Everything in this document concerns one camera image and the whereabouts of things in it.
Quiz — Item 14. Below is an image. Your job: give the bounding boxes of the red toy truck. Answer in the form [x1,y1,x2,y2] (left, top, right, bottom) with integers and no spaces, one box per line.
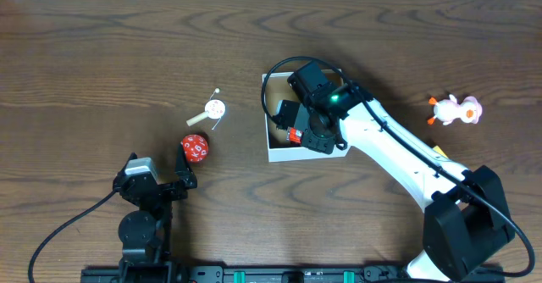
[287,127,303,145]

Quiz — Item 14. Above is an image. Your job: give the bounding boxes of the colourful puzzle cube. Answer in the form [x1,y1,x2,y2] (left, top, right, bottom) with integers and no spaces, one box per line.
[433,146,448,159]

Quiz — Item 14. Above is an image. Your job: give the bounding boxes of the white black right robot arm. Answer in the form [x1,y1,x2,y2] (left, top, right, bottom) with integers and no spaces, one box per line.
[274,60,516,281]

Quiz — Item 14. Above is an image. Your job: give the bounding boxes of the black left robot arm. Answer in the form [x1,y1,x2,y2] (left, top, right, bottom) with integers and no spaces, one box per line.
[113,145,197,283]

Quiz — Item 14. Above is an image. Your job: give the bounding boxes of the red polyhedral die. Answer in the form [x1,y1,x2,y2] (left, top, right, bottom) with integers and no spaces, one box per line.
[181,134,209,163]

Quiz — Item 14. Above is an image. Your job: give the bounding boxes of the white cardboard box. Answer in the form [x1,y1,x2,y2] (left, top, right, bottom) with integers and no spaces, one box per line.
[264,72,349,163]

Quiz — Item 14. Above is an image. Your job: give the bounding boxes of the small white rattle drum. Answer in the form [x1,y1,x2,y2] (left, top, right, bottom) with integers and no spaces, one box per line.
[186,87,226,130]

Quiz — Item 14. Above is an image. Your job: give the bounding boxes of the white duck toy pink hat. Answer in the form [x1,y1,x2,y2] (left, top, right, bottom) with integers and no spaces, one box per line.
[427,94,483,125]

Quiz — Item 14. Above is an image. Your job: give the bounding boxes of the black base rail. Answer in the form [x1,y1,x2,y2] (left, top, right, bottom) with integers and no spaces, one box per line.
[80,265,415,283]

